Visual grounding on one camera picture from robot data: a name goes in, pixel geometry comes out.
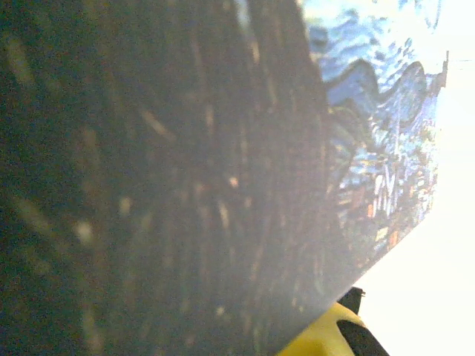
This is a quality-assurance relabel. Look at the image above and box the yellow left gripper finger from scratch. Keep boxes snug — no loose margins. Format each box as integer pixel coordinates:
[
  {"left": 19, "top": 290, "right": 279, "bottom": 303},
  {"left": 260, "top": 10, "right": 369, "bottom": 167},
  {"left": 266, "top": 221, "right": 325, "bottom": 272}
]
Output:
[{"left": 277, "top": 303, "right": 390, "bottom": 356}]

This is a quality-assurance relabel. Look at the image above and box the starry night print box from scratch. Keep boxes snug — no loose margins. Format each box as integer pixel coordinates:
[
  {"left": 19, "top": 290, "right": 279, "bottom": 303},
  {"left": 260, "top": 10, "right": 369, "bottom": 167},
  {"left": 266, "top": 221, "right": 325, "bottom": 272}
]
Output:
[{"left": 0, "top": 0, "right": 450, "bottom": 356}]

